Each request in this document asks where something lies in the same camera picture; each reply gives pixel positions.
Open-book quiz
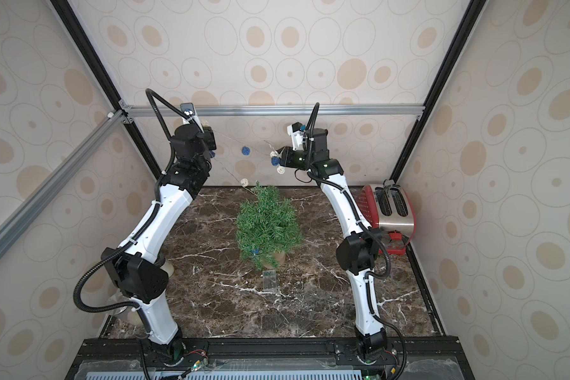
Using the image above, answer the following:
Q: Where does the aluminium rail wall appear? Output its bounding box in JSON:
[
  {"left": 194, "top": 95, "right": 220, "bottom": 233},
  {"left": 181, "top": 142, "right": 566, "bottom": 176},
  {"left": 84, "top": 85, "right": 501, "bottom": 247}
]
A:
[
  {"left": 0, "top": 110, "right": 124, "bottom": 260},
  {"left": 120, "top": 103, "right": 426, "bottom": 119}
]

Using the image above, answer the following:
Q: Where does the aluminium rail back wall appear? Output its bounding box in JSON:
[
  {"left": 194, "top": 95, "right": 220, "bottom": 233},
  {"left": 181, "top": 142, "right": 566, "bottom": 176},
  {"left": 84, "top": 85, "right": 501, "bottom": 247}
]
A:
[{"left": 120, "top": 103, "right": 426, "bottom": 119}]

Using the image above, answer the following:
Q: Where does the aluminium rail left wall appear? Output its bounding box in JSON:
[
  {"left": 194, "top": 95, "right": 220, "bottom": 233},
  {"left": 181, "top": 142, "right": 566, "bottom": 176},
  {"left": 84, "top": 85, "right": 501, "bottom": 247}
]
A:
[{"left": 0, "top": 110, "right": 124, "bottom": 260}]

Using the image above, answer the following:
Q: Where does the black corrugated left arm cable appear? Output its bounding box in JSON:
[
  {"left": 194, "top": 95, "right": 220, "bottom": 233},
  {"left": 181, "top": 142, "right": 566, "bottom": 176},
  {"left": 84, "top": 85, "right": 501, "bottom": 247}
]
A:
[{"left": 144, "top": 88, "right": 193, "bottom": 181}]

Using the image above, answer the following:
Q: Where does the red and steel toaster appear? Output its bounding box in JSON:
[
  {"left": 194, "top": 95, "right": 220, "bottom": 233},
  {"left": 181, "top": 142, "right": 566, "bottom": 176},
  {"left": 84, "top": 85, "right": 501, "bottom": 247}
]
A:
[{"left": 356, "top": 180, "right": 416, "bottom": 256}]

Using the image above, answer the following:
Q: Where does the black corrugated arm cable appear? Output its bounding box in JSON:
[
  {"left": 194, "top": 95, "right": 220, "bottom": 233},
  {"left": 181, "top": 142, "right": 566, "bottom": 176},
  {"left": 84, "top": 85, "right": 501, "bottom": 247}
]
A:
[
  {"left": 144, "top": 88, "right": 193, "bottom": 181},
  {"left": 303, "top": 101, "right": 321, "bottom": 153}
]

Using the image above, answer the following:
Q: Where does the black corner frame post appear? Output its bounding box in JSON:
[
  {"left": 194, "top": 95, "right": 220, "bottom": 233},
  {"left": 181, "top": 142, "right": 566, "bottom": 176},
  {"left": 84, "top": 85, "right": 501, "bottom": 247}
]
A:
[
  {"left": 50, "top": 0, "right": 162, "bottom": 178},
  {"left": 390, "top": 0, "right": 487, "bottom": 183}
]

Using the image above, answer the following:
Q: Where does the black corner frame post right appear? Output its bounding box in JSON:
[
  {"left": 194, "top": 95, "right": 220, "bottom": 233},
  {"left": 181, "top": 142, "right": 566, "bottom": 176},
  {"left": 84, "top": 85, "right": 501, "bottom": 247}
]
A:
[{"left": 390, "top": 0, "right": 487, "bottom": 183}]

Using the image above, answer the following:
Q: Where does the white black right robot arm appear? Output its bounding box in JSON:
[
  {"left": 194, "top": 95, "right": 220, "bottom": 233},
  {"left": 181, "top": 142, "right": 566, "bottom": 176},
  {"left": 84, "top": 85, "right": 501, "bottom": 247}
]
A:
[{"left": 279, "top": 123, "right": 387, "bottom": 364}]

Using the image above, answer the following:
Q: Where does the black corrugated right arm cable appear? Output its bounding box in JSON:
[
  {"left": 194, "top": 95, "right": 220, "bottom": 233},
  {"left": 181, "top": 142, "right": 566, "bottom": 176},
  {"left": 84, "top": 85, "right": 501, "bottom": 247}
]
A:
[{"left": 303, "top": 101, "right": 321, "bottom": 153}]

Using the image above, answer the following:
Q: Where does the black corner frame post left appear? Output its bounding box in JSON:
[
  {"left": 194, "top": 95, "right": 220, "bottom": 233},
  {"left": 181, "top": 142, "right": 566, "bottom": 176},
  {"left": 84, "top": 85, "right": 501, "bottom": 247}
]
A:
[{"left": 50, "top": 0, "right": 162, "bottom": 178}]

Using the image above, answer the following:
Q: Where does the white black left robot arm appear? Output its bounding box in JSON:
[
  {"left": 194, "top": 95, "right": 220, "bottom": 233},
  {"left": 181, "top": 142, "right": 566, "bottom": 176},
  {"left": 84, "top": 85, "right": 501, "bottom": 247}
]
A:
[{"left": 104, "top": 123, "right": 216, "bottom": 364}]

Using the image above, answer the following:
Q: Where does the small green christmas tree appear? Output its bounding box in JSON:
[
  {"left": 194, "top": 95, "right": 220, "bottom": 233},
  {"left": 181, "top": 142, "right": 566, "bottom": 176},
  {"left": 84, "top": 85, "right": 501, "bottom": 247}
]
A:
[{"left": 236, "top": 184, "right": 302, "bottom": 270}]

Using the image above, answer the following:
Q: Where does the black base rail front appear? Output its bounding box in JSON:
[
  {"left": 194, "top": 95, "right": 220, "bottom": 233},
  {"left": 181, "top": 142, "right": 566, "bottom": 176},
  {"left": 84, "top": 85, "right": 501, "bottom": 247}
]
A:
[{"left": 66, "top": 337, "right": 474, "bottom": 379}]

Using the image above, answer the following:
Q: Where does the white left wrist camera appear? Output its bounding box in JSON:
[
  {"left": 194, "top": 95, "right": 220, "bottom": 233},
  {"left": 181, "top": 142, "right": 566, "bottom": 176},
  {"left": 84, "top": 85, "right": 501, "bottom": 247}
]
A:
[{"left": 180, "top": 102, "right": 204, "bottom": 132}]

